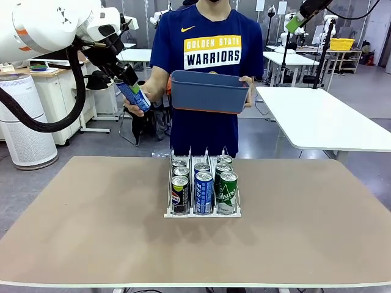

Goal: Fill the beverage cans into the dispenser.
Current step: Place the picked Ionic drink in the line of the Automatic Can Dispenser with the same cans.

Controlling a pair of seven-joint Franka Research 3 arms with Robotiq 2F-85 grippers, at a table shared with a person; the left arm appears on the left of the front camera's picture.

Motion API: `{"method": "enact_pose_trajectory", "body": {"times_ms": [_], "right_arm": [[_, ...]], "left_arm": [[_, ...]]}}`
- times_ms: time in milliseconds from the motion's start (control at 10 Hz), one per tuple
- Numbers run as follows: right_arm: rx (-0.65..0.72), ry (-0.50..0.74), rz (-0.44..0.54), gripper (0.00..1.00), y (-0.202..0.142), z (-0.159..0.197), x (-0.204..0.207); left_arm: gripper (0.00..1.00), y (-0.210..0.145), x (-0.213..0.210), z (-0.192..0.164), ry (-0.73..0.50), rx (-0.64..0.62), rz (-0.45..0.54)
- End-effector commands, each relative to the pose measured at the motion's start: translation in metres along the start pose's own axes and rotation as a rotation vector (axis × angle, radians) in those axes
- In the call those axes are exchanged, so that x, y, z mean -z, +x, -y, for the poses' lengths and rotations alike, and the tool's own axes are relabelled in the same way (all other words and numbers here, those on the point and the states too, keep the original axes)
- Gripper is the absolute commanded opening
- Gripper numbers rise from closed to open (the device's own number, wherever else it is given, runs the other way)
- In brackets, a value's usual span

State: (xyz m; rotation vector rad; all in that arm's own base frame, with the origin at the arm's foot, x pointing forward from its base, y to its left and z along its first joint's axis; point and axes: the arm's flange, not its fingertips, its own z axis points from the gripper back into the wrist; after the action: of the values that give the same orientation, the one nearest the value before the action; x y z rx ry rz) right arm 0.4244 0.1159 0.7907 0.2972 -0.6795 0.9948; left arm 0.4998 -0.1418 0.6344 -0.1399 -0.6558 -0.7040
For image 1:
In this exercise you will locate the person's right hand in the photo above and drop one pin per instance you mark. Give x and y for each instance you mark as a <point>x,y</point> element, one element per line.
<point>154,96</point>

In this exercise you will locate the green dish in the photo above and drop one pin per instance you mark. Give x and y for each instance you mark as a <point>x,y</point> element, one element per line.
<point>39,67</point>

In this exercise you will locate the black Pepsi can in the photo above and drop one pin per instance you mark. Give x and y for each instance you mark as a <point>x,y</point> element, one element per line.
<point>179,162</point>
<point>181,171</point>
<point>180,198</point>

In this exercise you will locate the white round air purifier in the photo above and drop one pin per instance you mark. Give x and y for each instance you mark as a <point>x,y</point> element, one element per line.
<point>27,146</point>

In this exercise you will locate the person's left hand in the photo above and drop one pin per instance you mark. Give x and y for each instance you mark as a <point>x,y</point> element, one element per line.
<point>250,91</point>

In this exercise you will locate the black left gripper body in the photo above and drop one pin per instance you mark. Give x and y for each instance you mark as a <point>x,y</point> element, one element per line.
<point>105,56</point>

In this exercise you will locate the person's right forearm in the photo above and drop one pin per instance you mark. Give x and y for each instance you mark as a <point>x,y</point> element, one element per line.
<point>159,85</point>

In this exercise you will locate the large white table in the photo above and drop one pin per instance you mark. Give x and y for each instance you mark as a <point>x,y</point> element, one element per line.
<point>323,122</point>

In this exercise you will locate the person in blue Warriors shirt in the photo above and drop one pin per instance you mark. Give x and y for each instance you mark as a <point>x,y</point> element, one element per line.
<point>210,30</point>

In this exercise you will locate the white rolling side table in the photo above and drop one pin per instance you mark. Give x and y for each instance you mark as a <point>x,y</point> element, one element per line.
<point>96,130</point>

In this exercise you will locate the blue plastic bin orange base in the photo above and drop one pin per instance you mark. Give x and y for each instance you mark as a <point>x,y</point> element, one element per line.
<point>207,94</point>

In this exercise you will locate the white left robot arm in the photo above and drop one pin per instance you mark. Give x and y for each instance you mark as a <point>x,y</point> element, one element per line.
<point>46,24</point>

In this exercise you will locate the black pole stand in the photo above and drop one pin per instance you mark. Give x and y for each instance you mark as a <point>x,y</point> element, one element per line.
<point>320,67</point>

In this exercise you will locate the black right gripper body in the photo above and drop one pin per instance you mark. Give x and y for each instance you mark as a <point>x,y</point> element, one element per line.
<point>320,4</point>

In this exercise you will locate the white wall sheet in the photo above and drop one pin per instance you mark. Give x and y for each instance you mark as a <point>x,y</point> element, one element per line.
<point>260,6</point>
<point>282,7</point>

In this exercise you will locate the black cap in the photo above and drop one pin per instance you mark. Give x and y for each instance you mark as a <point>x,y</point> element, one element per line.
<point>97,81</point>

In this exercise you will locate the green Chilsung cider can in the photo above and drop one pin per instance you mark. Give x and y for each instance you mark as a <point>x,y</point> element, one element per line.
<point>226,195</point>
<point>223,168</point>
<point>224,159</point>

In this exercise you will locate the black jacket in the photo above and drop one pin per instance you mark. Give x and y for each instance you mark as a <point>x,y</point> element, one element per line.
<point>143,125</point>

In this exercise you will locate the blue beverage can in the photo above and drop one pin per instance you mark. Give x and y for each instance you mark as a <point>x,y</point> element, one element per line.
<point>202,167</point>
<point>204,195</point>
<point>142,102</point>

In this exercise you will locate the white cabinet desk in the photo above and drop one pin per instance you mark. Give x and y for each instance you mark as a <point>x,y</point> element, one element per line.
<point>61,100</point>

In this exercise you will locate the yellow plastic crate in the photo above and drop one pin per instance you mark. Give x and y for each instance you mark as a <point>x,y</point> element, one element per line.
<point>342,45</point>

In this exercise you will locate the black studio light stand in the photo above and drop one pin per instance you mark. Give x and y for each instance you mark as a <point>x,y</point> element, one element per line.
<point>271,10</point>

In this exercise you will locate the wooden background table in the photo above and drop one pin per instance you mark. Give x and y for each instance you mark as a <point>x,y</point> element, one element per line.
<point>343,52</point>

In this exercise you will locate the red fire extinguisher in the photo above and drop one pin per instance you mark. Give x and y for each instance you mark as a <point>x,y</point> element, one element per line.
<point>369,59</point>

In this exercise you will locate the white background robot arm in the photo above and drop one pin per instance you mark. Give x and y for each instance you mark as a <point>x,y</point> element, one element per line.
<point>283,38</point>
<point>157,16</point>
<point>331,27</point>

